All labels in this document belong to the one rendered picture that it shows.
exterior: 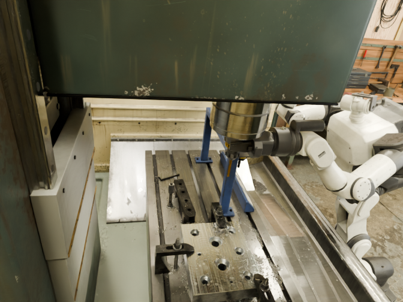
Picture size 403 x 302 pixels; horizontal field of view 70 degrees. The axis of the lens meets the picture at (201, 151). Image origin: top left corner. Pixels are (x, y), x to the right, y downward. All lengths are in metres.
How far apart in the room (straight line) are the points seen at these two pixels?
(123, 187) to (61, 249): 1.08
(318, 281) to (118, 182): 1.16
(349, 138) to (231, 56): 0.86
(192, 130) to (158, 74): 1.36
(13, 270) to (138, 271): 0.92
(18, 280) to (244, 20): 0.62
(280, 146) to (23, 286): 0.68
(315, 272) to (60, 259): 1.09
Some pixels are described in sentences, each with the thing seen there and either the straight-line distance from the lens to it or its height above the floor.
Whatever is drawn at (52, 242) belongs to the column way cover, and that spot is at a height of 1.29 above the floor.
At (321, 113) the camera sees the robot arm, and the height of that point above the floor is 1.31.
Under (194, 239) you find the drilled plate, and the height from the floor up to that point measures 0.99.
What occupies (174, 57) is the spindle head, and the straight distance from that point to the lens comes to 0.59.
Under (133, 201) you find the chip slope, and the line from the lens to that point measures 1.71.
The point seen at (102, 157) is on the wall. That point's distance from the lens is 2.02.
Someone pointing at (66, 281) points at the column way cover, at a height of 1.16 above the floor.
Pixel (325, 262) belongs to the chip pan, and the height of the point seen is 0.67.
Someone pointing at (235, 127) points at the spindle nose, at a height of 1.48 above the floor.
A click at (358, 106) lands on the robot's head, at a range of 1.36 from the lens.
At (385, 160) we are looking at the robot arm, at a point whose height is 1.31.
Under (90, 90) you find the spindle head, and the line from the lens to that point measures 0.62.
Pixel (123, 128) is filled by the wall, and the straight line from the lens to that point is 1.91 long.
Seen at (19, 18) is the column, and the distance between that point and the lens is 0.51.
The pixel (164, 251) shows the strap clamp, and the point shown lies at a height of 1.01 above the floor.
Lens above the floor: 1.78
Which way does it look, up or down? 30 degrees down
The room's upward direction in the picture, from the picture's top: 7 degrees clockwise
